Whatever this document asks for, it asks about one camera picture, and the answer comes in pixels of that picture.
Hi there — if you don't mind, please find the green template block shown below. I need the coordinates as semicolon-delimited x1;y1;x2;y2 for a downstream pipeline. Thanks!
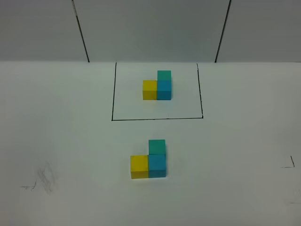
157;70;172;81

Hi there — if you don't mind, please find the blue template block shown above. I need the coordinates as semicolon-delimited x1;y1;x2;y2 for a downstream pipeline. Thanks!
157;80;172;100

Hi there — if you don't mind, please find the yellow template block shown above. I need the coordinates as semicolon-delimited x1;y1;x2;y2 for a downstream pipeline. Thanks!
143;80;157;100

